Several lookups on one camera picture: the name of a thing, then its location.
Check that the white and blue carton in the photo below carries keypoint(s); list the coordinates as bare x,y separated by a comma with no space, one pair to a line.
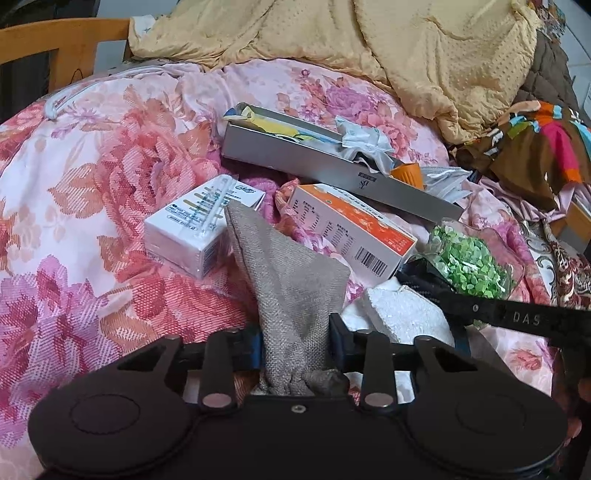
203,226

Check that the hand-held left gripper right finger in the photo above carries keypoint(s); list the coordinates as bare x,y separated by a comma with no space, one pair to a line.
336,344

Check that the brown multicoloured cloth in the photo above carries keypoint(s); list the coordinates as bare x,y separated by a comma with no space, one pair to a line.
531,147

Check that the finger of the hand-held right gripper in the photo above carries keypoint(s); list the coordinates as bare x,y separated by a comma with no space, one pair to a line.
461,344
457,305

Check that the grey woven cloth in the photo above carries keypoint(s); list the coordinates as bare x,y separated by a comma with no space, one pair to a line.
291,286

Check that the wooden box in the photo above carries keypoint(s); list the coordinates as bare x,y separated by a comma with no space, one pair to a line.
575,221

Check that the crumpled white wrapper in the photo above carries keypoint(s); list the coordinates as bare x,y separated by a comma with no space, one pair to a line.
364,138

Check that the white brocade fabric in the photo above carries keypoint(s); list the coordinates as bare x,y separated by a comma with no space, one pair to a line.
568,267

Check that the pale pink cloth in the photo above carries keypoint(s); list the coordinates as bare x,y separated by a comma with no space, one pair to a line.
521,198

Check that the orange and white carton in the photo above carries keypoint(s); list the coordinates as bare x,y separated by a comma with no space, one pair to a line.
351,226

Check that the long grey cardboard box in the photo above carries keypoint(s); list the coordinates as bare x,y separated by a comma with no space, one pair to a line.
323,164

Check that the green dotted plastic bag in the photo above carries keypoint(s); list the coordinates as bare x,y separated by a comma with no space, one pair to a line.
471,263

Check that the brown quilted cloth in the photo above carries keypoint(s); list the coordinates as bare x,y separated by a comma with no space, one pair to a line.
551,69

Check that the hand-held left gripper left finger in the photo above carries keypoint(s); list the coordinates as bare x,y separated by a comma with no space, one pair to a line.
253,348

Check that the tan quilt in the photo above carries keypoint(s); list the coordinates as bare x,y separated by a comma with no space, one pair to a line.
369,46

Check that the yellow packet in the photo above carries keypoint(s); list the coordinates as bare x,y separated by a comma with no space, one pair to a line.
277,125

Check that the pink floral blanket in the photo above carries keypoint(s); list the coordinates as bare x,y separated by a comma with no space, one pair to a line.
92,207

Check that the white foam piece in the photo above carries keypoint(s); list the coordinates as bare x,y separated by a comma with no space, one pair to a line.
406,314

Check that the grey and white pouch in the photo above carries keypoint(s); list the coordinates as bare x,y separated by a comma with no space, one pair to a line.
443,182

